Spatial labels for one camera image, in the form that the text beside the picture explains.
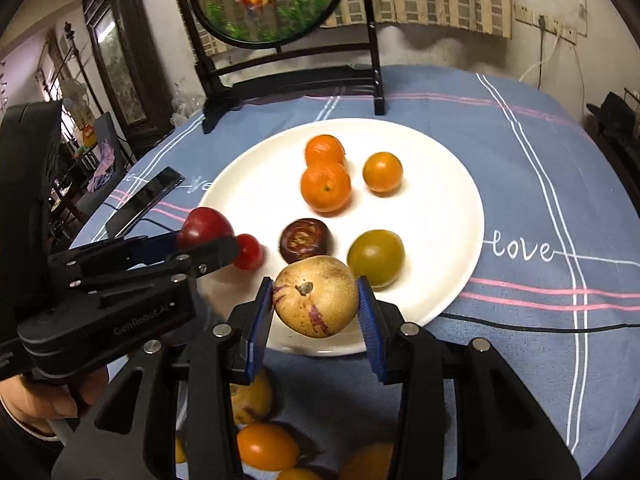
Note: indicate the clear plastic bag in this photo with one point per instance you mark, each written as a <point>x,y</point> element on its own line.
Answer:
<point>182,105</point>

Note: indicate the small dark mangosteen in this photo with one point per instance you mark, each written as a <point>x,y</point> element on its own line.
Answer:
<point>306,240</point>

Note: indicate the blue striped tablecloth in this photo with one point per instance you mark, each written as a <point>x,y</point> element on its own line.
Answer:
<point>525,170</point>

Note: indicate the black smartphone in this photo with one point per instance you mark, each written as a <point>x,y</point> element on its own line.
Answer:
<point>145,200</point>

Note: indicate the striped pepino melon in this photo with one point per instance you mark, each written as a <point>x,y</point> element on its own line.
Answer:
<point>252,397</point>

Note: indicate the person's left hand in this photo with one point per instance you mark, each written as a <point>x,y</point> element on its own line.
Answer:
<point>45,402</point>

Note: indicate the small yellow fruit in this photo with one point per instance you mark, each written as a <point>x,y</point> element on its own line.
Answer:
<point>179,451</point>
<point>297,475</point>

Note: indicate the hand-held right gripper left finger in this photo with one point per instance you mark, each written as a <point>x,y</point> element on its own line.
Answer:
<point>260,330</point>

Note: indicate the dark wood framed painting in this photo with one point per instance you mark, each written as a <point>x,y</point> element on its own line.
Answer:
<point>120,75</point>

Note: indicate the orange tomato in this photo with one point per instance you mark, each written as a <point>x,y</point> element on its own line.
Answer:
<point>367,462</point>
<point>267,445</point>
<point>382,172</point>

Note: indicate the white wall outlet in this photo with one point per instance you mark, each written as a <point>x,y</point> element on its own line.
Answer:
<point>545,20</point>

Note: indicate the orange mandarin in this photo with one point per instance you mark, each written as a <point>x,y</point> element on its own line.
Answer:
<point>325,150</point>
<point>325,186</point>

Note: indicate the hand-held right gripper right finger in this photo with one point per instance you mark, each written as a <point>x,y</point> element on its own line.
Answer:
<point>372,330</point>

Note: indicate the dark red plum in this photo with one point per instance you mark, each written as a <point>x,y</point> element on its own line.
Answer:
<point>205,227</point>

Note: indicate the green yellow tomato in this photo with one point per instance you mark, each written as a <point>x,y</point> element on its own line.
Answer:
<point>376,258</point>

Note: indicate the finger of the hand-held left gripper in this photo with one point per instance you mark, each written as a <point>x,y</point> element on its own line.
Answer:
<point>150,246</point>
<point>210,257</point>

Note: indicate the white oval plate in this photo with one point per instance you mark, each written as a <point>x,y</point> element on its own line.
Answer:
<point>440,220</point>

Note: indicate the purple cloth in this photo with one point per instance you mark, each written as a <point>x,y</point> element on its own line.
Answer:
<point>102,165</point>

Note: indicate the black hat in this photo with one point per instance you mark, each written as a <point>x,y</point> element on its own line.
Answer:
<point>612,110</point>

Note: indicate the round fish screen black stand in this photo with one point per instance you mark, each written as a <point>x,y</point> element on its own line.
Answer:
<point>270,5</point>

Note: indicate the large tan pepino melon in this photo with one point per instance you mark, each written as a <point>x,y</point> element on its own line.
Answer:
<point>316,295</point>

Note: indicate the red tomato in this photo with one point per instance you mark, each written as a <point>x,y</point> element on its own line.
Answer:
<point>248,251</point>

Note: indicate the white standing fan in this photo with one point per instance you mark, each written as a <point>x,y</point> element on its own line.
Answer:
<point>75,97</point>

